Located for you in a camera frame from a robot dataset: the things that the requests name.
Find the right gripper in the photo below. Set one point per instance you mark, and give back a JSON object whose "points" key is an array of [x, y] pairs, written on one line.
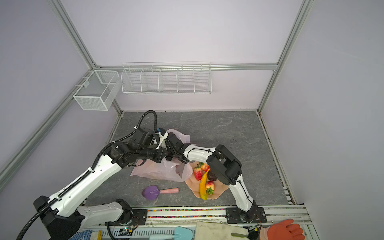
{"points": [[169, 158]]}

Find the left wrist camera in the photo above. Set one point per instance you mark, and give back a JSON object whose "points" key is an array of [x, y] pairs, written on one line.
{"points": [[147, 138]]}

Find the beige cloth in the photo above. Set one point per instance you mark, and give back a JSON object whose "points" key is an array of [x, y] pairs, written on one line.
{"points": [[214, 231]]}

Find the orange rubber glove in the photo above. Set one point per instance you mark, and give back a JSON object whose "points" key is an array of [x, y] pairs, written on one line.
{"points": [[285, 230]]}

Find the yellow banana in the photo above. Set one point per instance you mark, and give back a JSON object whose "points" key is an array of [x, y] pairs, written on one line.
{"points": [[202, 186]]}

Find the blue white knit glove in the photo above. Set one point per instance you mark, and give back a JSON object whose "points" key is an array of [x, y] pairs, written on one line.
{"points": [[84, 235]]}

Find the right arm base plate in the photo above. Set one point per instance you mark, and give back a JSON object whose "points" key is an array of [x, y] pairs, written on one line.
{"points": [[244, 215]]}

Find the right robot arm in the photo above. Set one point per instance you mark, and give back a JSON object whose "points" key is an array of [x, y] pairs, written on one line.
{"points": [[226, 167]]}

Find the small white mesh basket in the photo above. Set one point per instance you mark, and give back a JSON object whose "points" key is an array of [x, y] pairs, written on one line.
{"points": [[98, 91]]}

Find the pale strawberry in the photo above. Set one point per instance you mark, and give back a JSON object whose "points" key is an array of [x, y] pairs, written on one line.
{"points": [[198, 173]]}

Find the pink plastic bag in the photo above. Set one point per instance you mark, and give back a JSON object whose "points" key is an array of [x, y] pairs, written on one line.
{"points": [[172, 170]]}

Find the dark brown fig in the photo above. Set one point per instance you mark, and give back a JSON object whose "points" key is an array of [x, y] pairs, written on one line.
{"points": [[211, 176]]}

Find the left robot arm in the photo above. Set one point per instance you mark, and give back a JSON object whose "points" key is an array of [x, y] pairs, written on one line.
{"points": [[63, 214]]}

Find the purple scoop pink handle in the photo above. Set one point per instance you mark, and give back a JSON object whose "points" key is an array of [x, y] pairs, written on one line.
{"points": [[152, 192]]}

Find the beige wavy fruit plate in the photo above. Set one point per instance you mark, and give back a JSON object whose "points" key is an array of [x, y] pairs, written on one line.
{"points": [[193, 184]]}

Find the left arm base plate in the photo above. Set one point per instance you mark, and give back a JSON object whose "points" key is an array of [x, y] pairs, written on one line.
{"points": [[135, 217]]}

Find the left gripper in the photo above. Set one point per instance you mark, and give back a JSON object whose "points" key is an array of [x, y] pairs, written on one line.
{"points": [[162, 153]]}

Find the long white wire basket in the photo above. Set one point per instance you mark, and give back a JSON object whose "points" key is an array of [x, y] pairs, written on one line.
{"points": [[167, 78]]}

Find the red strawberry at plate front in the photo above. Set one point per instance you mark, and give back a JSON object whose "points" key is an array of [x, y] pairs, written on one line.
{"points": [[210, 188]]}

